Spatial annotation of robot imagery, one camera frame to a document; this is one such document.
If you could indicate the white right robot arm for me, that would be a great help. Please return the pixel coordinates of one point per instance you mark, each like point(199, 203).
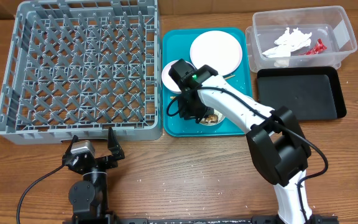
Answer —
point(276, 142)

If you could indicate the small pink bowl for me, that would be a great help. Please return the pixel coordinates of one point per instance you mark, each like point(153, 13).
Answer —
point(167, 79)

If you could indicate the white napkin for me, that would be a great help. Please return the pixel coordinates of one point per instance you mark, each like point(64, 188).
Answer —
point(286, 44)

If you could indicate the black food waste tray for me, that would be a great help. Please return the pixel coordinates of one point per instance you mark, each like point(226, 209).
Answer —
point(311, 93)

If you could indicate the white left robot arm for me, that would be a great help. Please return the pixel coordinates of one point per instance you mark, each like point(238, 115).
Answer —
point(89, 197)

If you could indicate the grey dishwasher rack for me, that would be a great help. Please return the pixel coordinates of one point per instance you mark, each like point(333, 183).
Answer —
point(82, 68)

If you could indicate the white green bowl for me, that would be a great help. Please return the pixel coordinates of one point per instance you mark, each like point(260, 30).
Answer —
point(209, 112)

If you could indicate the clear plastic waste bin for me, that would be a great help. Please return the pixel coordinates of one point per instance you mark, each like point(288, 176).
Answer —
point(328, 23)

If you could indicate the large pink plate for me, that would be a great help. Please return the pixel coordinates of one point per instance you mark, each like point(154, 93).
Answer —
point(217, 49)

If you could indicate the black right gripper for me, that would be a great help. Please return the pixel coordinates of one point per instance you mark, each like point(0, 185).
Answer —
point(188, 106)

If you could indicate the brown food scrap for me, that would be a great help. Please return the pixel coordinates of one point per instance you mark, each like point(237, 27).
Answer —
point(213, 118)

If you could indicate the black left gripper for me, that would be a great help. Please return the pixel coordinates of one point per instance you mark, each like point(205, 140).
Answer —
point(115, 150)

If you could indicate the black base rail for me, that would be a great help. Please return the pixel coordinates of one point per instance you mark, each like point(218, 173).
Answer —
point(265, 219)

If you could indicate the teal serving tray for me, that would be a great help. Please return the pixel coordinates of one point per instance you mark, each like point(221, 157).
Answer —
point(176, 45)

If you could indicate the red candy wrapper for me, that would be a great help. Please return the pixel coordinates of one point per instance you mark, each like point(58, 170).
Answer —
point(317, 49)

